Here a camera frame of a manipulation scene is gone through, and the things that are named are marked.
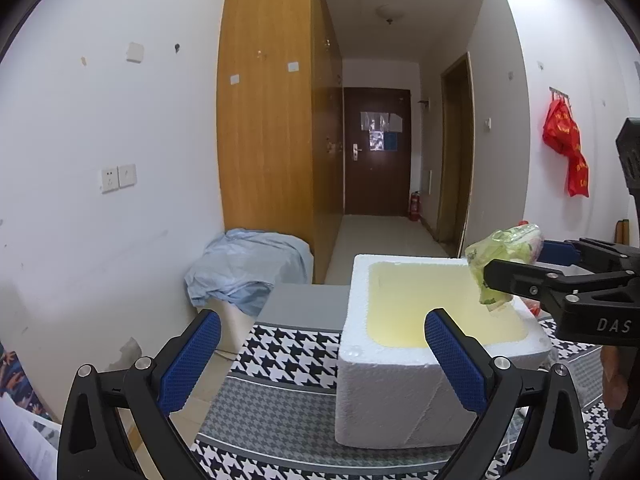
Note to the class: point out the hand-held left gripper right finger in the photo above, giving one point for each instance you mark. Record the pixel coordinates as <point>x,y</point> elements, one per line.
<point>457,360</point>

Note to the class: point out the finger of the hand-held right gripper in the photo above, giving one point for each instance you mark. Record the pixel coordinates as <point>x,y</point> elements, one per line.
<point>557,252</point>
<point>520,280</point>

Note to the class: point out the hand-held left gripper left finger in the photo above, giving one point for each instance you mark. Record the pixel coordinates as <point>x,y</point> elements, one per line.
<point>192,360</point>

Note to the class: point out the green snack packet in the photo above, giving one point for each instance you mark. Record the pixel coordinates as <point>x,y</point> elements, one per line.
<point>500,242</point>

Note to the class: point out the white foam box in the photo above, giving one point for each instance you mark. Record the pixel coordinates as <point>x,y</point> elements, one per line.
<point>390,390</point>

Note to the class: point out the person's right hand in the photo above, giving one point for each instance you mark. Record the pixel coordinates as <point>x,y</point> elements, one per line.
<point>615,380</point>

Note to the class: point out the white storage box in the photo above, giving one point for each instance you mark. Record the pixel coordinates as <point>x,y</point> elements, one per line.
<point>232,327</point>

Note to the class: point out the wooden furniture piece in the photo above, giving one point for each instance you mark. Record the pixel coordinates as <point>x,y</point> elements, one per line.
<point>623,232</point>

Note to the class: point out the houndstooth table cloth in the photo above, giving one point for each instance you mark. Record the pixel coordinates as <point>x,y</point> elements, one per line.
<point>280,410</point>

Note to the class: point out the red plastic bag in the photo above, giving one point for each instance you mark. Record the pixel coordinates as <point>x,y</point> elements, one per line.
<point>562,130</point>

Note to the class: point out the red fire extinguisher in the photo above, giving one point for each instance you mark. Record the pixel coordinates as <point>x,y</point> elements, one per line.
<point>415,206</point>

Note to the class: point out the colourful printed cloth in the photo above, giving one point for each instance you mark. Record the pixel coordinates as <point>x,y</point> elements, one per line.
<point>15,380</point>

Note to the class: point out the white mesh basket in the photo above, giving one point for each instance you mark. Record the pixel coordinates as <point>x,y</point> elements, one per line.
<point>27,440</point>

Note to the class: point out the dark brown door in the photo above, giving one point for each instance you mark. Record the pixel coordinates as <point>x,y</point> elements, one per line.
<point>357,185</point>

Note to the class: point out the blue paper notice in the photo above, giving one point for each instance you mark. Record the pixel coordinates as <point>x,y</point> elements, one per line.
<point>384,140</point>

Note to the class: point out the wooden wardrobe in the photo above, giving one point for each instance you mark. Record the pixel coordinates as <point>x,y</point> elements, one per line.
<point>265,135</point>

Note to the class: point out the ceiling lamp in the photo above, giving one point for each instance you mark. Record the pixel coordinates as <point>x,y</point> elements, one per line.
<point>390,12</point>

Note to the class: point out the wooden door frame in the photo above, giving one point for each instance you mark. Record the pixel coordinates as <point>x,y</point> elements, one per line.
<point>455,160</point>

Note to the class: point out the wall hook rack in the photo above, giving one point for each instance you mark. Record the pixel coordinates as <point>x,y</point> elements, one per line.
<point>559,93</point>

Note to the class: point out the white wall switch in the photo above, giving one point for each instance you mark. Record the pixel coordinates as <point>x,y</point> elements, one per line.
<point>127,175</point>

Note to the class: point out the white wall socket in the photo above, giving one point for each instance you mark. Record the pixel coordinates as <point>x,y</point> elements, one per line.
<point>108,180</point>

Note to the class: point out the white wall junction cover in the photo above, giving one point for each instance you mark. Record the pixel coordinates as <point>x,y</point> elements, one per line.
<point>135,52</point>

